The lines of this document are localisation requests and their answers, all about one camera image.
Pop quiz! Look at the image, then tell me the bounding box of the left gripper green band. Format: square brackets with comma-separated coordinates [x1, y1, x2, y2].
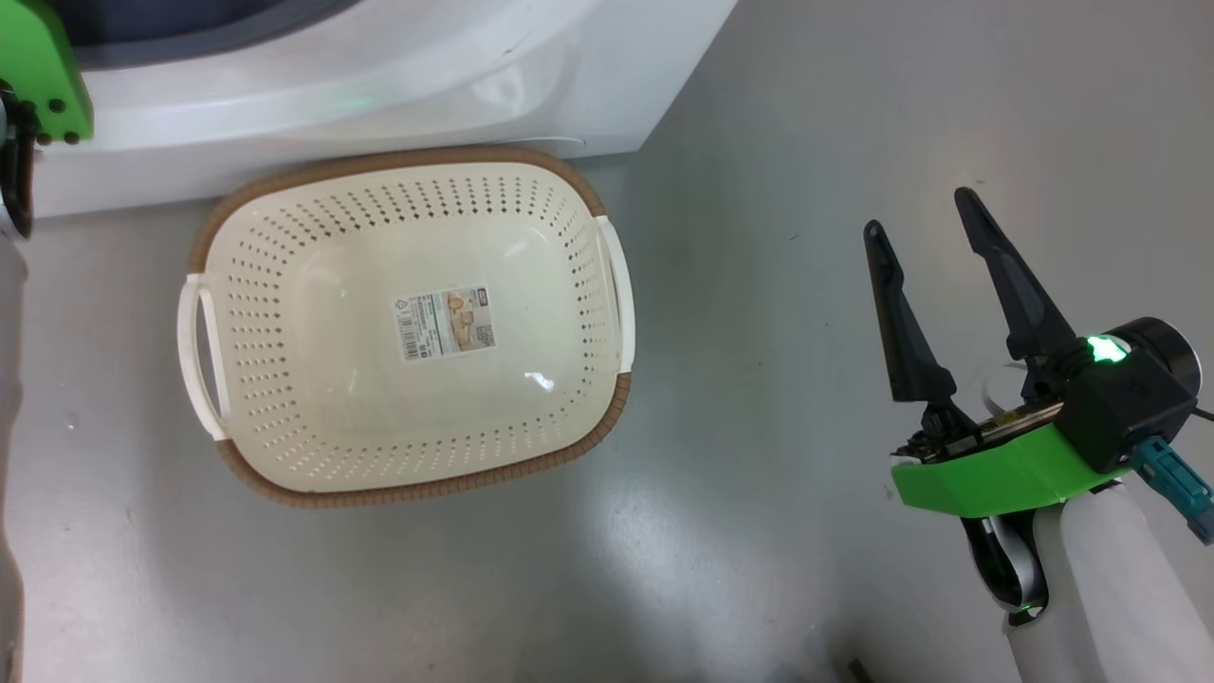
[0, 0, 95, 146]

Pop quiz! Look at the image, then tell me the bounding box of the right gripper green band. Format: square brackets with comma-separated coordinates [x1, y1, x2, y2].
[862, 186, 1136, 520]

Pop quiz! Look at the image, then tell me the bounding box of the grey washer door gasket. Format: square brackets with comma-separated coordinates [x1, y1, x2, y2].
[43, 0, 367, 71]

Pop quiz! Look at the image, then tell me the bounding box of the white washing machine body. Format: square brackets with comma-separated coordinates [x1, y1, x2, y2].
[28, 0, 741, 221]

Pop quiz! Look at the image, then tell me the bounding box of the cream perforated laundry basket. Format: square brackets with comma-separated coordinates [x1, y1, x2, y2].
[175, 144, 637, 509]

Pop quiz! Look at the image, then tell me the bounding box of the paper label in basket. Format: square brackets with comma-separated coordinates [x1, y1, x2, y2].
[391, 284, 498, 362]

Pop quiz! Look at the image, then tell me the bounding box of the teal right camera connector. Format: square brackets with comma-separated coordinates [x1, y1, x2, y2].
[1129, 434, 1214, 547]

